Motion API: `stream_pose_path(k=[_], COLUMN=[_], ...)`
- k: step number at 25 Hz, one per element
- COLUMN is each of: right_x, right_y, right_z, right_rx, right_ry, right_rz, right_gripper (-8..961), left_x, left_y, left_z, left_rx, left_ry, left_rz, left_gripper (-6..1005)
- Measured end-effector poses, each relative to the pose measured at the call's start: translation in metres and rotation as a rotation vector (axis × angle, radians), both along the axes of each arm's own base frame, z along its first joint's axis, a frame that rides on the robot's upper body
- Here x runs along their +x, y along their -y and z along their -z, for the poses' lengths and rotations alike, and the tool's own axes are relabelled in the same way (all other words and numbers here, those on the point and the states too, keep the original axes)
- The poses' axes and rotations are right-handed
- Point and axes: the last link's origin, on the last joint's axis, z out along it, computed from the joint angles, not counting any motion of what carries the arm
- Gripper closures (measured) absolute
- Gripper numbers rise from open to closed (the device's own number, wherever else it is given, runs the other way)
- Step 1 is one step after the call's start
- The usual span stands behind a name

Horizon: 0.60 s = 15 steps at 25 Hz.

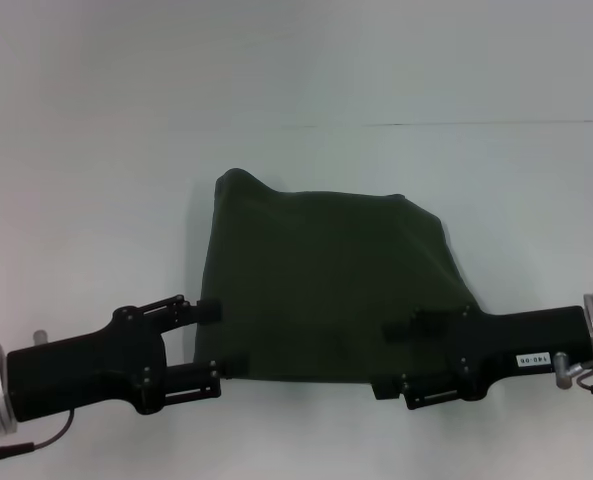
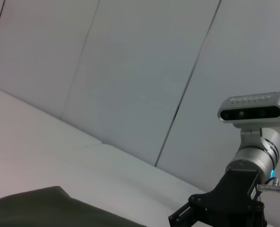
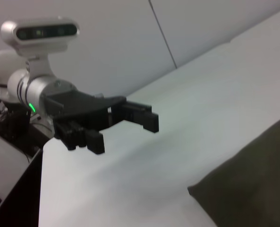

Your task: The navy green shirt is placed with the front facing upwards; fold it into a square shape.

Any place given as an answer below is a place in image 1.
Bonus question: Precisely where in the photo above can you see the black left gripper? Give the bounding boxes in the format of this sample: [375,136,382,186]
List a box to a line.
[6,294,252,425]

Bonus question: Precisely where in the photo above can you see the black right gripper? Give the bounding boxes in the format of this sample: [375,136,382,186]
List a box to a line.
[372,304,593,413]

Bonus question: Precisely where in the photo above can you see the dark green FREE t-shirt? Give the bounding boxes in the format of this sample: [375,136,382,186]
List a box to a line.
[193,168,483,384]

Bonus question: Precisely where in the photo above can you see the left arm cable with plug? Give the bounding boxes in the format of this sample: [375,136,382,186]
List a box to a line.
[0,409,80,459]

